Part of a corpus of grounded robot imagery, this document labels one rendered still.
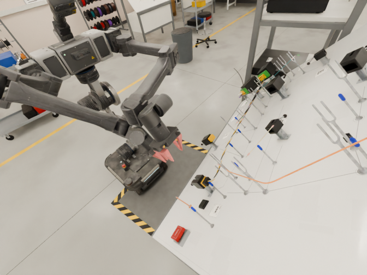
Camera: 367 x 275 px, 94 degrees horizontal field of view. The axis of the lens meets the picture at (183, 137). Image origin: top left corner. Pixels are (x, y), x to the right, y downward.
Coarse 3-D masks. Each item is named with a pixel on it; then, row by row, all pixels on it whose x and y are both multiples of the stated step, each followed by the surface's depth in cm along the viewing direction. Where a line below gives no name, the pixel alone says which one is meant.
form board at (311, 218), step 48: (336, 48) 81; (336, 96) 56; (240, 144) 84; (288, 144) 56; (336, 144) 42; (192, 192) 86; (240, 192) 57; (288, 192) 43; (336, 192) 34; (192, 240) 58; (240, 240) 43; (288, 240) 34; (336, 240) 29
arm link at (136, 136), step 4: (124, 116) 69; (132, 128) 68; (136, 128) 68; (128, 132) 63; (132, 132) 63; (136, 132) 64; (140, 132) 64; (124, 136) 71; (128, 136) 63; (132, 136) 64; (136, 136) 64; (140, 136) 64; (144, 136) 65; (132, 140) 64; (136, 140) 64; (140, 140) 65; (136, 144) 65
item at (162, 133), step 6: (156, 126) 53; (162, 126) 55; (168, 126) 62; (150, 132) 55; (156, 132) 54; (162, 132) 55; (168, 132) 57; (174, 132) 57; (156, 138) 56; (162, 138) 56; (168, 138) 56; (150, 144) 58; (156, 144) 56; (162, 144) 55
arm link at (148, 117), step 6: (150, 102) 55; (144, 108) 53; (150, 108) 52; (156, 108) 55; (144, 114) 51; (150, 114) 51; (156, 114) 53; (144, 120) 52; (150, 120) 52; (156, 120) 53; (144, 126) 55; (150, 126) 53
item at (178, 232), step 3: (177, 225) 66; (177, 228) 64; (180, 228) 63; (183, 228) 62; (174, 231) 64; (177, 231) 62; (180, 231) 61; (183, 231) 61; (174, 234) 63; (177, 234) 61; (180, 234) 60; (171, 237) 63; (174, 237) 61; (177, 237) 60; (180, 237) 60; (174, 240) 61; (177, 240) 60
